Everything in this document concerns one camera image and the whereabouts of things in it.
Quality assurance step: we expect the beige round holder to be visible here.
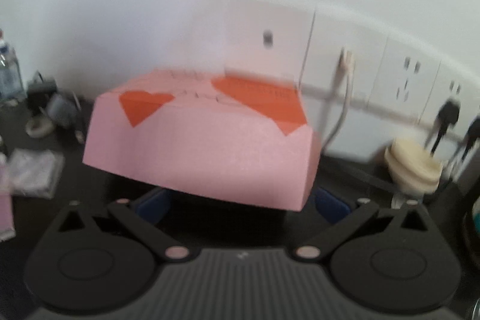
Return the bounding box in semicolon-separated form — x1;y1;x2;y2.
384;138;445;208

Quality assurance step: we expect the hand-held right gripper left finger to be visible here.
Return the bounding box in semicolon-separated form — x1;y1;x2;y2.
54;187;190;265

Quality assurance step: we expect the white wall socket strip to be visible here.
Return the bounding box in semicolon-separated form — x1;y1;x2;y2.
225;0;480;141

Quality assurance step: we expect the clear bottle blue cap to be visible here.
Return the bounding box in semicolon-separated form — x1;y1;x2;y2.
0;29;27;105

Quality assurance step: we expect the clear foil sachet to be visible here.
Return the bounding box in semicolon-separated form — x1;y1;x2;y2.
5;148;65;200

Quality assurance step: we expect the pink cardboard box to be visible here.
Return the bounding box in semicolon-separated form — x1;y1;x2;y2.
82;67;322;212

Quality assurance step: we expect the white tape roll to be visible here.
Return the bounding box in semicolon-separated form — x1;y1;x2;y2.
25;115;53;137

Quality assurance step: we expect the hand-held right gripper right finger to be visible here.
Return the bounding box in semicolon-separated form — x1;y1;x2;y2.
292;187;430;264

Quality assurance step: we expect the black power adapter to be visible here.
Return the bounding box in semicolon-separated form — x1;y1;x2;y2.
27;70;57;99

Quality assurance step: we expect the blue-grey plug adapter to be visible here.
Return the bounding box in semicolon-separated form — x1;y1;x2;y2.
47;91;81;127

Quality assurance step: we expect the black wall plug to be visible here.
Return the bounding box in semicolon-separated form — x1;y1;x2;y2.
459;118;480;163
425;99;461;156

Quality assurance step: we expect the pink squeeze tube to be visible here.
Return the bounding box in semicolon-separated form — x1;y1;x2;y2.
0;189;16;242

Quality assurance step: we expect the white charging cable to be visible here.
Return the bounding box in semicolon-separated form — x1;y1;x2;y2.
322;48;357;156

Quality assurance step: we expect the black desktop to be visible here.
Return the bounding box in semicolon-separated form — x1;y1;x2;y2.
0;99;480;306

